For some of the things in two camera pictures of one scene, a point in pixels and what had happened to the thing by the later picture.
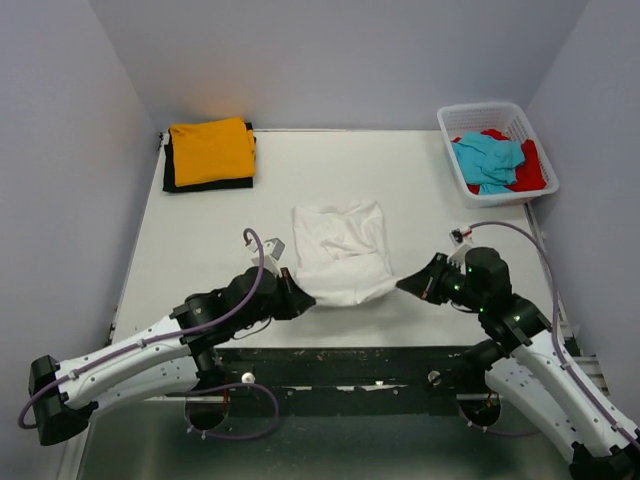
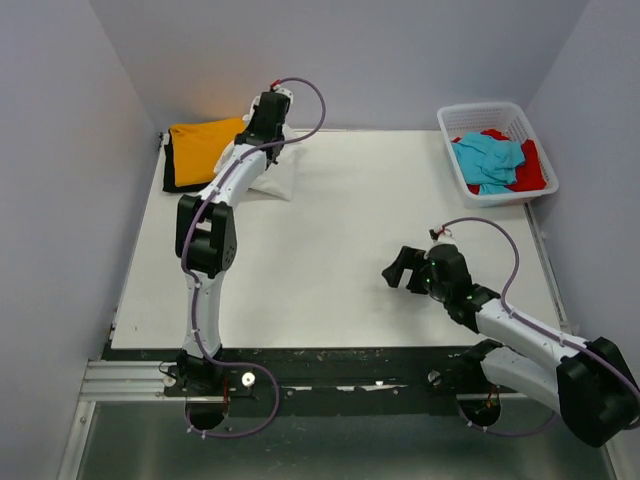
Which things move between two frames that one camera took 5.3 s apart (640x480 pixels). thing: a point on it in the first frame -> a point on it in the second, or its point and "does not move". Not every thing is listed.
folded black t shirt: [169, 184] does not move
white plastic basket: [508, 119] does not move
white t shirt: [342, 254] -> [279, 180]
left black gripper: [300, 300] -> [253, 116]
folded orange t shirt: [212, 151] does not move
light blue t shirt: [488, 162] does not move
